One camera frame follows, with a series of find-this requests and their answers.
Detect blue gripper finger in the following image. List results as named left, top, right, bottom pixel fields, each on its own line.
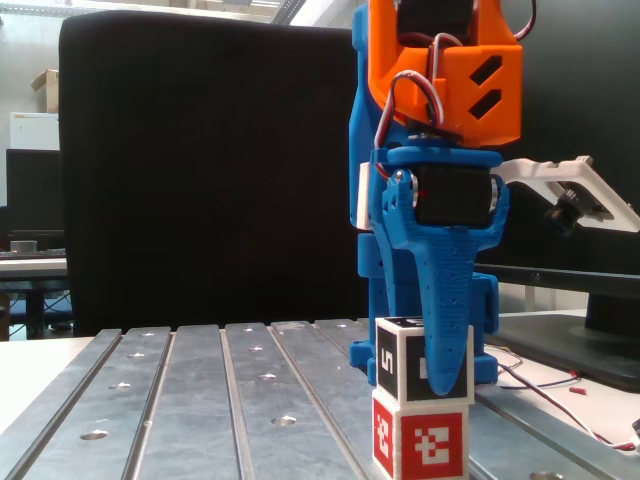
left=379, top=167, right=511, bottom=397

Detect orange blue gripper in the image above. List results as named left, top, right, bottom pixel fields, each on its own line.
left=367, top=0, right=524, bottom=226

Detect black cube with white markers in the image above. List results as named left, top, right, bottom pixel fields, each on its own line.
left=374, top=315, right=475, bottom=404

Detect red cube with white markers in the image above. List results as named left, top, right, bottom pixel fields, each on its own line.
left=370, top=388, right=470, bottom=480

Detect black Dell computer monitor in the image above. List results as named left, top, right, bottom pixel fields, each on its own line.
left=474, top=0, right=640, bottom=394

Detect white background desk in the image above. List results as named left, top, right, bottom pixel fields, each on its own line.
left=0, top=257, right=74, bottom=341

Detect dark keyboard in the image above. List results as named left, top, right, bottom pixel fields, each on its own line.
left=0, top=249, right=67, bottom=259

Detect dark background monitor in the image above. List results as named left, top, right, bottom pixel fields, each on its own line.
left=5, top=148, right=65, bottom=236

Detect white cabinet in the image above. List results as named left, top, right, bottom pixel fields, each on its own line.
left=9, top=112, right=60, bottom=151

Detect brown cardboard box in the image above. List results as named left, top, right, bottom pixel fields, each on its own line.
left=29, top=68, right=60, bottom=114

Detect white camera mount with camera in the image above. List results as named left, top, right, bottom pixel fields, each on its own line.
left=358, top=155, right=640, bottom=237

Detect loose red white wires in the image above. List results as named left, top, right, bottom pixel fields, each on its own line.
left=487, top=344, right=640, bottom=454

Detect aluminium slotted base plate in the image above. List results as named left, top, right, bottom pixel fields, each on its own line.
left=0, top=319, right=640, bottom=480

